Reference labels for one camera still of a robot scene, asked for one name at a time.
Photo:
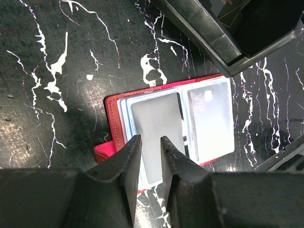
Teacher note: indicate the black card dispenser box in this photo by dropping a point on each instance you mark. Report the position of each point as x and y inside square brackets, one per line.
[266, 26]

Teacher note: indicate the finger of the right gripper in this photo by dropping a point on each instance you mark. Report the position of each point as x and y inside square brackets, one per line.
[289, 159]

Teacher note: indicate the stack of credit cards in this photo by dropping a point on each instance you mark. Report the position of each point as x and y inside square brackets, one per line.
[229, 12]

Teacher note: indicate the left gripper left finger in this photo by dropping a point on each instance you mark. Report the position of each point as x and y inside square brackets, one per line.
[105, 195]

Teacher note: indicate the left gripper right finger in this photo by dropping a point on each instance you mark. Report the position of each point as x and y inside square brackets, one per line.
[191, 193]

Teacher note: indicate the red leather card holder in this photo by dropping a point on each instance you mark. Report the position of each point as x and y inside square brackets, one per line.
[120, 117]

